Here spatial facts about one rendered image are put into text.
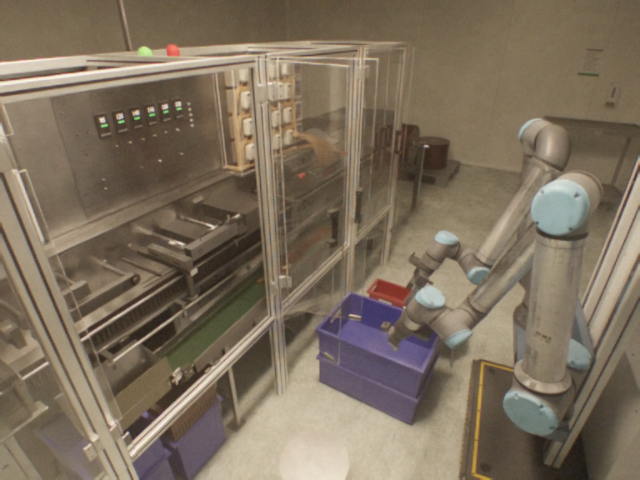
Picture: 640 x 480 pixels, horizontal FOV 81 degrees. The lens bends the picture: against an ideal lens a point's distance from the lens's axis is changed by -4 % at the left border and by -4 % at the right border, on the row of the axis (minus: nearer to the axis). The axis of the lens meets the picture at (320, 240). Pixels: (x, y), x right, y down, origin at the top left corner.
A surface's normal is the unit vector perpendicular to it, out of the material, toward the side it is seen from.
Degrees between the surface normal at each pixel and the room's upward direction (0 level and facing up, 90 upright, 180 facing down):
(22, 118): 90
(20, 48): 90
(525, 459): 0
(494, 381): 0
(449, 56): 90
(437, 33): 90
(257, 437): 0
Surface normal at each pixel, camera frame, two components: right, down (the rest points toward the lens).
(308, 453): 0.00, -0.87
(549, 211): -0.74, 0.21
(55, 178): 0.86, 0.25
